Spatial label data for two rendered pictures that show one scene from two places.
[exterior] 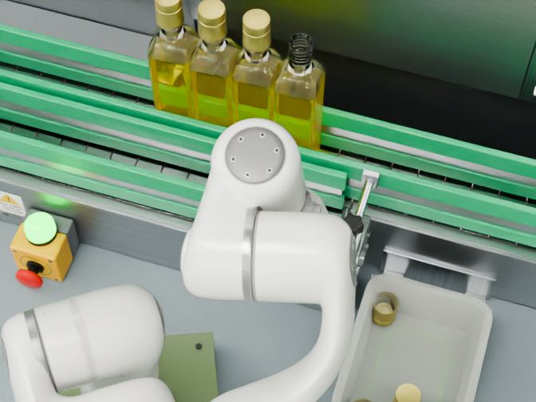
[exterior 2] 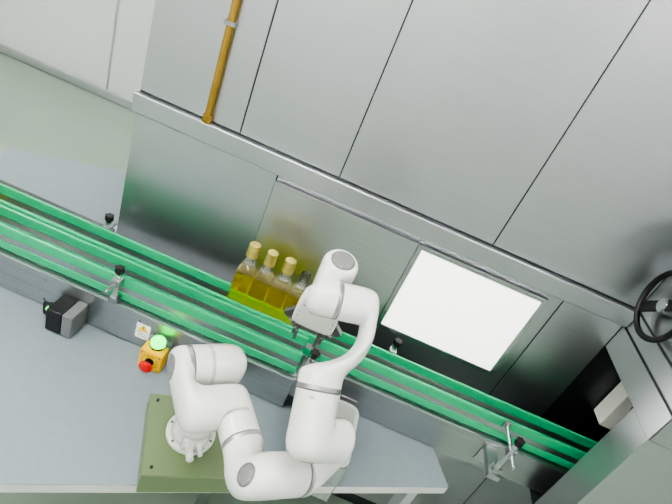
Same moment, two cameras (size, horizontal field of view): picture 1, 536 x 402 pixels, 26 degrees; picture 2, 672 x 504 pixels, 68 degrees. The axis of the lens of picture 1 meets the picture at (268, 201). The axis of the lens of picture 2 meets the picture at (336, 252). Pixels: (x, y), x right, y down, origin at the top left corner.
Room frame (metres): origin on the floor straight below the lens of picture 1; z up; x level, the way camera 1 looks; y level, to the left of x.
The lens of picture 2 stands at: (-0.28, 0.31, 1.96)
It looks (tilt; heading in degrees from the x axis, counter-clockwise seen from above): 30 degrees down; 341
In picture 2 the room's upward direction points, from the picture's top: 24 degrees clockwise
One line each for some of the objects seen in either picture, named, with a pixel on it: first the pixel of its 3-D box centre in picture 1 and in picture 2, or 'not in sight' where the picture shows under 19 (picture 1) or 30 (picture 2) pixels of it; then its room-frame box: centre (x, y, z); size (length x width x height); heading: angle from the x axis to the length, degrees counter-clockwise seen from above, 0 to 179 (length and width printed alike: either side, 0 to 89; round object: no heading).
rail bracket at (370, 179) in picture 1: (354, 230); (310, 361); (0.75, -0.11, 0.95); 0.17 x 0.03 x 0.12; 162
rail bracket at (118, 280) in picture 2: not in sight; (112, 289); (0.88, 0.48, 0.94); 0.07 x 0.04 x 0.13; 162
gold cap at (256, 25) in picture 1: (256, 30); (289, 266); (0.92, 0.01, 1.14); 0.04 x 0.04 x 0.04
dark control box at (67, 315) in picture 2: not in sight; (66, 316); (0.90, 0.59, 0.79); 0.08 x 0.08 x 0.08; 72
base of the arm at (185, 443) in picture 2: not in sight; (199, 420); (0.53, 0.18, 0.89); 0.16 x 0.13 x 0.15; 10
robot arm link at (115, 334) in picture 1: (106, 345); (213, 373); (0.54, 0.18, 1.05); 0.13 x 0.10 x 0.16; 109
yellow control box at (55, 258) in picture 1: (45, 246); (154, 354); (0.81, 0.32, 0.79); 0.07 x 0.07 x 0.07; 72
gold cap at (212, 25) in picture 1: (212, 20); (271, 258); (0.94, 0.07, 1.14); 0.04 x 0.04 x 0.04
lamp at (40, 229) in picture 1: (39, 226); (158, 342); (0.82, 0.32, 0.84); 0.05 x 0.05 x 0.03
